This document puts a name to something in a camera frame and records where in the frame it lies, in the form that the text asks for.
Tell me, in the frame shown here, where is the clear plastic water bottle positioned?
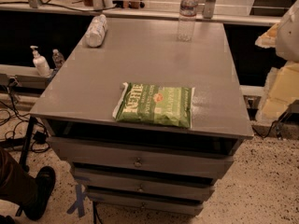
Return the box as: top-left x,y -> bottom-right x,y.
177,0 -> 198,42

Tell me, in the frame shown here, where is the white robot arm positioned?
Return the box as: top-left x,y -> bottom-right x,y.
276,0 -> 299,63

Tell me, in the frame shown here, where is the small clear bottle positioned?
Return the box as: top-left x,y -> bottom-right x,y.
52,49 -> 65,68

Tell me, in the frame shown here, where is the white pump lotion bottle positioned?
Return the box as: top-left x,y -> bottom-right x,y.
30,46 -> 50,77

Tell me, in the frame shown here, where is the grey drawer cabinet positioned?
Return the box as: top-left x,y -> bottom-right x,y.
31,18 -> 253,216

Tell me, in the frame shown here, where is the green kettle chips bag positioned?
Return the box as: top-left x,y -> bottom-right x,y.
112,82 -> 194,129

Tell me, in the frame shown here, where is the blue tape cross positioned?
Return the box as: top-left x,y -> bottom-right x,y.
66,182 -> 92,218

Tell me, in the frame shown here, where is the black shoe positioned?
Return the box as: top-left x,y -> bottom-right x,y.
23,166 -> 56,220

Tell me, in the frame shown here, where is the black tripod leg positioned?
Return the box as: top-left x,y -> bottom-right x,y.
19,117 -> 36,173

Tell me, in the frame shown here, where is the brown trouser leg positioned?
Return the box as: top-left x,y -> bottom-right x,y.
0,147 -> 37,206

